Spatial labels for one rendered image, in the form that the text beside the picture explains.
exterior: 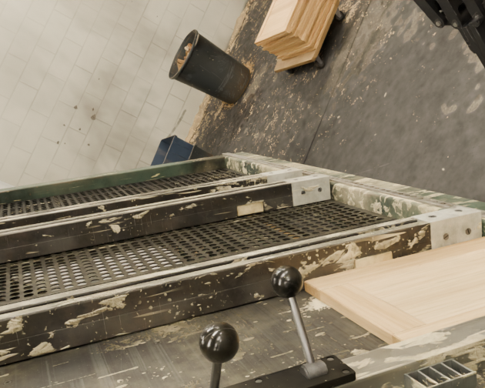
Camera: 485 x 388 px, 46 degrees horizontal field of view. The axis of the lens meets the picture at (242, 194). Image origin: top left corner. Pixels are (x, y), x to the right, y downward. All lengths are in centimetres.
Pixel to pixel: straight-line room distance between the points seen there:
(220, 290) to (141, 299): 13
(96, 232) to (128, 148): 475
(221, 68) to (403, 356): 482
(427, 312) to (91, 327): 51
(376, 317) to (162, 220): 80
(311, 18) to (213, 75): 143
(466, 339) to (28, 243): 106
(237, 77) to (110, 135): 155
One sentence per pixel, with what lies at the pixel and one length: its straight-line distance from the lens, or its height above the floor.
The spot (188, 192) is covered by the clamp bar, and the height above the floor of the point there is 124.
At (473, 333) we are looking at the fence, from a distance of 79.
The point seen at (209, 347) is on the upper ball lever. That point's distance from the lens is 54.
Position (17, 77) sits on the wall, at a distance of 614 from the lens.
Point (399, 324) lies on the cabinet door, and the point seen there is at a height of 121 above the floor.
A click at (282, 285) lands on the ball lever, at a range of 66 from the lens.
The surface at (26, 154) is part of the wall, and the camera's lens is 609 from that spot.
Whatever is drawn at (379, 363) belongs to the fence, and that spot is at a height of 131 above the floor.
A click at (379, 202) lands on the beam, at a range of 152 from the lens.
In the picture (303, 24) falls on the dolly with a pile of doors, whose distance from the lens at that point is 426.
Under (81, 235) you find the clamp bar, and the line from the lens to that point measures 151.
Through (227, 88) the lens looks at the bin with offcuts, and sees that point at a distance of 547.
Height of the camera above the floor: 178
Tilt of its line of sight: 23 degrees down
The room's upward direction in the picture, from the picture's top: 64 degrees counter-clockwise
